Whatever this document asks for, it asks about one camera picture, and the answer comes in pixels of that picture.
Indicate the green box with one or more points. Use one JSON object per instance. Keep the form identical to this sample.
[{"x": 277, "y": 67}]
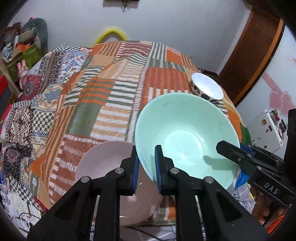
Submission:
[{"x": 30, "y": 54}]

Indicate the person's right hand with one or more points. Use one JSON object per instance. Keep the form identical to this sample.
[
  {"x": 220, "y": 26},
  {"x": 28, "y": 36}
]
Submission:
[{"x": 263, "y": 208}]

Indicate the white case with stickers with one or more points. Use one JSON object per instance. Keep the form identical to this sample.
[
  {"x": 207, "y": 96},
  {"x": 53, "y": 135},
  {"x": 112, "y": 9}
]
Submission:
[{"x": 263, "y": 129}]

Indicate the patchwork patterned tablecloth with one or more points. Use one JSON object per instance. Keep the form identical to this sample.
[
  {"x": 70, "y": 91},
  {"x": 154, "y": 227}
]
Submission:
[{"x": 115, "y": 92}]

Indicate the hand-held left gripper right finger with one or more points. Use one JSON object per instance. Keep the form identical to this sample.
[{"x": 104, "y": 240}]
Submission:
[{"x": 158, "y": 166}]

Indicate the blue white printed bag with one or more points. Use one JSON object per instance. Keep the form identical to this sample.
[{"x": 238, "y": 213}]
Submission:
[{"x": 242, "y": 197}]

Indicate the dark wall hanging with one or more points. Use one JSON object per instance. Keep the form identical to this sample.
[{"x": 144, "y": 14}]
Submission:
[{"x": 122, "y": 2}]

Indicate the multicolour patterned blanket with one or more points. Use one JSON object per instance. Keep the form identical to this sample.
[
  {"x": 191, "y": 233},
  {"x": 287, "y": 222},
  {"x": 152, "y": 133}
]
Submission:
[{"x": 34, "y": 97}]

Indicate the white patterned bowl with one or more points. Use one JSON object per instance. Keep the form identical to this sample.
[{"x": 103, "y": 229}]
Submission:
[{"x": 205, "y": 84}]

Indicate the pink bunny plush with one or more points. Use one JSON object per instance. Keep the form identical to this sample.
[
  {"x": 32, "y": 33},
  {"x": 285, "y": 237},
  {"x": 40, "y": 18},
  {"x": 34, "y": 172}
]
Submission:
[{"x": 23, "y": 69}]

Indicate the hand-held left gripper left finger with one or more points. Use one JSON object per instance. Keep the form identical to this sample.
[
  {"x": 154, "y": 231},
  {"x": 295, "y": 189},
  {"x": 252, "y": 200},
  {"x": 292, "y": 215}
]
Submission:
[{"x": 136, "y": 171}]

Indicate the yellow chair back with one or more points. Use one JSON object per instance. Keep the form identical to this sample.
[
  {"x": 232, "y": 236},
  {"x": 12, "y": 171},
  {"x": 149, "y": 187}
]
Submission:
[{"x": 111, "y": 30}]

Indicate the grey plush toy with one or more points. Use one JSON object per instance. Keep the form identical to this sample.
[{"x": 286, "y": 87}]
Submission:
[{"x": 39, "y": 27}]

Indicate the brown wooden door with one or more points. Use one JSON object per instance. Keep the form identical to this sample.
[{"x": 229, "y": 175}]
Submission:
[{"x": 254, "y": 46}]

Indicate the green bowl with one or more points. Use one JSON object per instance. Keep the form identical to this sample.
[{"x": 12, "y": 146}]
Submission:
[{"x": 185, "y": 120}]

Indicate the pink bowl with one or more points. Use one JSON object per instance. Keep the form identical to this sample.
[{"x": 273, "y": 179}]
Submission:
[{"x": 104, "y": 157}]

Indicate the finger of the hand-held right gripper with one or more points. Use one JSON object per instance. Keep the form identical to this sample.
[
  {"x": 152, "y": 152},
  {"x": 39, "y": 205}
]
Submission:
[
  {"x": 231, "y": 151},
  {"x": 246, "y": 147}
]

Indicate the white cabinet with heart stickers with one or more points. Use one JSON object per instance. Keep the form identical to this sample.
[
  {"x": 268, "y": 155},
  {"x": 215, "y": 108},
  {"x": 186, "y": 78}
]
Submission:
[{"x": 277, "y": 69}]

